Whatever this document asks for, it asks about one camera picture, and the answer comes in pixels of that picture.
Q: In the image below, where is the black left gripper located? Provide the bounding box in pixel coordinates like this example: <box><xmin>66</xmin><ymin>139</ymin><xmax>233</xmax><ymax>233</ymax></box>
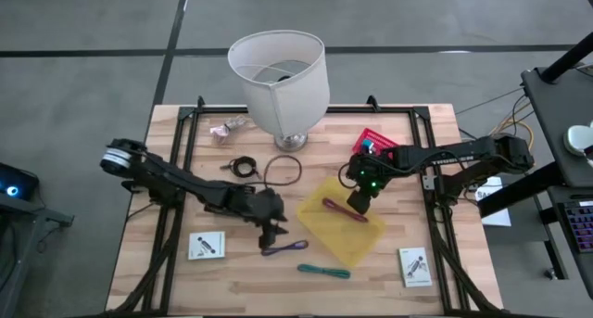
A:
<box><xmin>240</xmin><ymin>186</ymin><xmax>289</xmax><ymax>251</ymax></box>

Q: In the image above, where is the red braided cable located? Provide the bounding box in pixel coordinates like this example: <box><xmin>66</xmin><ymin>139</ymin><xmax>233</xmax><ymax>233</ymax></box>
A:
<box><xmin>322</xmin><ymin>197</ymin><xmax>371</xmax><ymax>224</ymax></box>

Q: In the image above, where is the purple braided cable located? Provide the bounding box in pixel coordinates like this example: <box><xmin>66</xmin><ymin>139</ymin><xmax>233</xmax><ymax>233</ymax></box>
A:
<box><xmin>259</xmin><ymin>239</ymin><xmax>310</xmax><ymax>258</ymax></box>

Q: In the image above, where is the yellow translucent plastic bin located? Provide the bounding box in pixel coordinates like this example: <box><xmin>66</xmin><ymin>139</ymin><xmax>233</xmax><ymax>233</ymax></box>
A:
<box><xmin>296</xmin><ymin>176</ymin><xmax>388</xmax><ymax>269</ymax></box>

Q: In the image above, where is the black cable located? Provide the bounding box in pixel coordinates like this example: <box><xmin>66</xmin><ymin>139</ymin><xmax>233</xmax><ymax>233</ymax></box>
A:
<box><xmin>220</xmin><ymin>155</ymin><xmax>262</xmax><ymax>181</ymax></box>

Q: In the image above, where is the teal braided cable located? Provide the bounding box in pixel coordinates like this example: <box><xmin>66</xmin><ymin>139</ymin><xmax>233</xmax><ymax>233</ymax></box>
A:
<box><xmin>296</xmin><ymin>263</ymin><xmax>352</xmax><ymax>281</ymax></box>

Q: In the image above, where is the white printed booklet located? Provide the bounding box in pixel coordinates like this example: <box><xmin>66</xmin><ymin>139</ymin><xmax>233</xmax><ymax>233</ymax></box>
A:
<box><xmin>187</xmin><ymin>230</ymin><xmax>227</xmax><ymax>261</ymax></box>
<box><xmin>397</xmin><ymin>246</ymin><xmax>434</xmax><ymax>289</ymax></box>

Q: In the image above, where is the thin brown cable loop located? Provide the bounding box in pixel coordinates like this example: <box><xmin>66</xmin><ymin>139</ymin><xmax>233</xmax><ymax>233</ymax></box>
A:
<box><xmin>245</xmin><ymin>154</ymin><xmax>304</xmax><ymax>188</ymax></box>

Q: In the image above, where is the red plastic basket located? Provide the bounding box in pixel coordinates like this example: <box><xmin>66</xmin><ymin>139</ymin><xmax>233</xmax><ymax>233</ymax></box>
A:
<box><xmin>351</xmin><ymin>127</ymin><xmax>400</xmax><ymax>158</ymax></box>

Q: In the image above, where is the table lamp with white shade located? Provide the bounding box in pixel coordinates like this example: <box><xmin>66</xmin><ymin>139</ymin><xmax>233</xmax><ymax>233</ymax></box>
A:
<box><xmin>226</xmin><ymin>29</ymin><xmax>332</xmax><ymax>153</ymax></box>

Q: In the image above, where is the white paper sheet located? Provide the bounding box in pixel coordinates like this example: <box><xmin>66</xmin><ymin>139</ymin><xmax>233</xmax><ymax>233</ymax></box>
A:
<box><xmin>475</xmin><ymin>175</ymin><xmax>513</xmax><ymax>228</ymax></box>

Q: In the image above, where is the black desk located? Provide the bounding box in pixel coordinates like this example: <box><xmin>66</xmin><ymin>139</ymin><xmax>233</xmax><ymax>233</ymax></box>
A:
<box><xmin>476</xmin><ymin>30</ymin><xmax>593</xmax><ymax>301</ymax></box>

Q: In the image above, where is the black keyboard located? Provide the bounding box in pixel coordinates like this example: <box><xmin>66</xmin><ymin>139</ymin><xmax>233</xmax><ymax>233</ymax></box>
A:
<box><xmin>558</xmin><ymin>199</ymin><xmax>593</xmax><ymax>255</ymax></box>

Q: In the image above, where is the white round object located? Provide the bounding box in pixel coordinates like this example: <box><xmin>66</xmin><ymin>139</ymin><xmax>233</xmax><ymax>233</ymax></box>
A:
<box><xmin>563</xmin><ymin>121</ymin><xmax>593</xmax><ymax>159</ymax></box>

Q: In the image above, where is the dark metal stand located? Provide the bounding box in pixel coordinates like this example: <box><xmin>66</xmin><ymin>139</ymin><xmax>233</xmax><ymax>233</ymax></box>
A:
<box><xmin>0</xmin><ymin>192</ymin><xmax>75</xmax><ymax>318</ymax></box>

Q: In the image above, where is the black device with blue light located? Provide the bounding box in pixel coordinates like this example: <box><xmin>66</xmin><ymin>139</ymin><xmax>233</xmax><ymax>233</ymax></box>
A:
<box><xmin>0</xmin><ymin>162</ymin><xmax>41</xmax><ymax>202</ymax></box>

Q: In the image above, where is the black aluminium table frame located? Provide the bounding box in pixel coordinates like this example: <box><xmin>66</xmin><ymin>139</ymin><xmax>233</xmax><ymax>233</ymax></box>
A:
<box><xmin>107</xmin><ymin>95</ymin><xmax>504</xmax><ymax>318</ymax></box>

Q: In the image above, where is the clear bag with cable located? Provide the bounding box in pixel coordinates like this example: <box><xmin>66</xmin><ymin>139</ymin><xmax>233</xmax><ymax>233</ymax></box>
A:
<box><xmin>208</xmin><ymin>114</ymin><xmax>254</xmax><ymax>146</ymax></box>

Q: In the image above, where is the yellow cable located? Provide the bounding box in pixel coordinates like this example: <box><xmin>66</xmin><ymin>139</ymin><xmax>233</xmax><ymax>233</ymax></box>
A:
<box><xmin>488</xmin><ymin>102</ymin><xmax>535</xmax><ymax>150</ymax></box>

